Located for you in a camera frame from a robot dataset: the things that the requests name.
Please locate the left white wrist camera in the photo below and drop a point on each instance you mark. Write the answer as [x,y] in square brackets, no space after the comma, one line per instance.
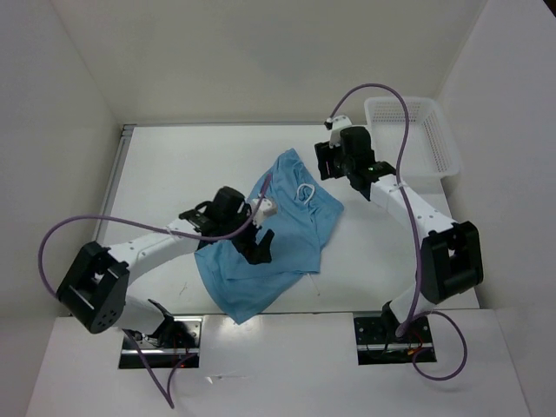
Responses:
[263,209]

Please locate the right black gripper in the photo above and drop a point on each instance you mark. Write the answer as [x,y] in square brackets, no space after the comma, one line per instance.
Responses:
[325,154]

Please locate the light blue shorts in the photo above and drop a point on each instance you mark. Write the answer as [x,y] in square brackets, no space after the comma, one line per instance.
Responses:
[306,217]

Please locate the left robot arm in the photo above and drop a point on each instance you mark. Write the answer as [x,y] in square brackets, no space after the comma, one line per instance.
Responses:
[95,289]

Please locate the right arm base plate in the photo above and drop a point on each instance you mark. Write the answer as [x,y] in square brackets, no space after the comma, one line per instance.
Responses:
[375,346]

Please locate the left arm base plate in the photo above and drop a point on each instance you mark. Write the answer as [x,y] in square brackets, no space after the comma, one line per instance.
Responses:
[181,349]

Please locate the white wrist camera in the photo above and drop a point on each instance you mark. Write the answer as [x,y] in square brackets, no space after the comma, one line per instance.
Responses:
[263,209]
[335,125]

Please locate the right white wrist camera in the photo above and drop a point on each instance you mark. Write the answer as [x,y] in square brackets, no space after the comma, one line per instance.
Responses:
[335,125]

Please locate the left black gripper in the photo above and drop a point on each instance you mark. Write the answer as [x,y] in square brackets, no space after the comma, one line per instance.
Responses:
[254,253]

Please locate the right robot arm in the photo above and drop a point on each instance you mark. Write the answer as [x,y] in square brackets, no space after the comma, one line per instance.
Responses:
[449,260]

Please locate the white plastic basket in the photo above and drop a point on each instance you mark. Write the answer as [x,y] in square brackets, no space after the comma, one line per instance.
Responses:
[430,151]

